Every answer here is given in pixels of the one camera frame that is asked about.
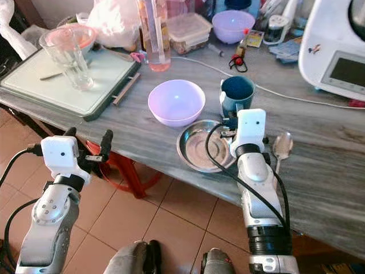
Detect teal mug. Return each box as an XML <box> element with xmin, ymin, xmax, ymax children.
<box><xmin>219</xmin><ymin>75</ymin><xmax>256</xmax><ymax>119</ymax></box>

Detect red plastic stool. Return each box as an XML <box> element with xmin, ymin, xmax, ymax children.
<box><xmin>84</xmin><ymin>140</ymin><xmax>164</xmax><ymax>200</ymax></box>

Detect round steel plate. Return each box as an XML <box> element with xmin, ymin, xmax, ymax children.
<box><xmin>176</xmin><ymin>119</ymin><xmax>241</xmax><ymax>174</ymax></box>

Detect white tray with dark rim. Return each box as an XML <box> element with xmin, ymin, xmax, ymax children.
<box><xmin>0</xmin><ymin>48</ymin><xmax>143</xmax><ymax>122</ymax></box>

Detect steel spoon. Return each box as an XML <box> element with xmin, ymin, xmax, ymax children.
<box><xmin>271</xmin><ymin>131</ymin><xmax>294</xmax><ymax>175</ymax></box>

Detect large purple plastic bowl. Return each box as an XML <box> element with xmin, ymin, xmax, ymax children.
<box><xmin>147</xmin><ymin>79</ymin><xmax>206</xmax><ymax>128</ymax></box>

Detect metal utensil on tray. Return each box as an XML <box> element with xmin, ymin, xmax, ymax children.
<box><xmin>39</xmin><ymin>71</ymin><xmax>64</xmax><ymax>82</ymax></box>

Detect clear glass tumbler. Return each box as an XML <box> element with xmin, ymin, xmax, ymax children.
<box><xmin>39</xmin><ymin>27</ymin><xmax>95</xmax><ymax>92</ymax></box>

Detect small yellow card packet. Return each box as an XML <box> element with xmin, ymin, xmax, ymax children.
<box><xmin>246</xmin><ymin>30</ymin><xmax>265</xmax><ymax>48</ymax></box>

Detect blue printed packets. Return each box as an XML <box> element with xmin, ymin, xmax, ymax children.
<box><xmin>268</xmin><ymin>38</ymin><xmax>303</xmax><ymax>63</ymax></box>

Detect small purple plastic bowl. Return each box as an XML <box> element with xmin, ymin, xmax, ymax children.
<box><xmin>211</xmin><ymin>10</ymin><xmax>256</xmax><ymax>45</ymax></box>

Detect clear plastic lidded container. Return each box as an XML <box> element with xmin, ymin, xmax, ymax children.
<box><xmin>165</xmin><ymin>12</ymin><xmax>213</xmax><ymax>55</ymax></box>

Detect grey left robot leg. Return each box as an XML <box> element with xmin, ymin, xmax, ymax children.
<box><xmin>104</xmin><ymin>240</ymin><xmax>163</xmax><ymax>274</ymax></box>

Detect grey robot leg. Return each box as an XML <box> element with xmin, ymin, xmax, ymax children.
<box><xmin>104</xmin><ymin>240</ymin><xmax>163</xmax><ymax>274</ymax></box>
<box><xmin>200</xmin><ymin>247</ymin><xmax>236</xmax><ymax>274</ymax></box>

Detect tall clear pitcher pink liquid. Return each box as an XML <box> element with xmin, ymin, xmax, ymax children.
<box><xmin>137</xmin><ymin>0</ymin><xmax>172</xmax><ymax>73</ymax></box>

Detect crumpled translucent plastic bag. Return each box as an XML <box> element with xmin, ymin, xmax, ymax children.
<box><xmin>0</xmin><ymin>0</ymin><xmax>42</xmax><ymax>61</ymax></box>

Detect white plastic bag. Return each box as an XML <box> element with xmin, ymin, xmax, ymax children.
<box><xmin>86</xmin><ymin>0</ymin><xmax>142</xmax><ymax>49</ymax></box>

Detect white kitchen appliance with display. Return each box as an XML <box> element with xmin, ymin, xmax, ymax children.
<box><xmin>298</xmin><ymin>0</ymin><xmax>365</xmax><ymax>103</ymax></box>

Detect grey right robot leg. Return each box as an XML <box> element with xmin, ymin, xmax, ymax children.
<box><xmin>200</xmin><ymin>247</ymin><xmax>236</xmax><ymax>274</ymax></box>

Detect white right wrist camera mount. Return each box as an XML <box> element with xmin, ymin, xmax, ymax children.
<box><xmin>229</xmin><ymin>108</ymin><xmax>268</xmax><ymax>158</ymax></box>

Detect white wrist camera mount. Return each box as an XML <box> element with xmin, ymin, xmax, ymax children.
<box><xmin>41</xmin><ymin>136</ymin><xmax>91</xmax><ymax>185</ymax></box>
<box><xmin>229</xmin><ymin>108</ymin><xmax>268</xmax><ymax>158</ymax></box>

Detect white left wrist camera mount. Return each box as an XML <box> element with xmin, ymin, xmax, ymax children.
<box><xmin>41</xmin><ymin>136</ymin><xmax>91</xmax><ymax>185</ymax></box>

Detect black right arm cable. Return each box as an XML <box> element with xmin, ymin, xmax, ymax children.
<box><xmin>204</xmin><ymin>123</ymin><xmax>291</xmax><ymax>232</ymax></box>

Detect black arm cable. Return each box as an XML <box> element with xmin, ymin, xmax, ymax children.
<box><xmin>204</xmin><ymin>123</ymin><xmax>291</xmax><ymax>232</ymax></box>
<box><xmin>0</xmin><ymin>144</ymin><xmax>44</xmax><ymax>274</ymax></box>

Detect thin white cable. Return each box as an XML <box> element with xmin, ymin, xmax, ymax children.
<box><xmin>173</xmin><ymin>55</ymin><xmax>365</xmax><ymax>110</ymax></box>

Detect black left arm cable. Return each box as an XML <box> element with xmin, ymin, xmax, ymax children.
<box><xmin>0</xmin><ymin>144</ymin><xmax>44</xmax><ymax>274</ymax></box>

